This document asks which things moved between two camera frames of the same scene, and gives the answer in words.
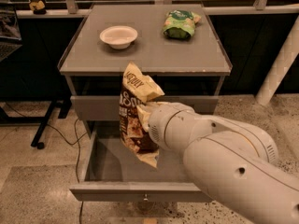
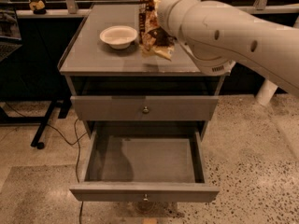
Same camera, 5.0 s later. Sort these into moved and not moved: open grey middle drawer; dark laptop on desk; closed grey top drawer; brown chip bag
Moved: brown chip bag
Not moved: dark laptop on desk; open grey middle drawer; closed grey top drawer
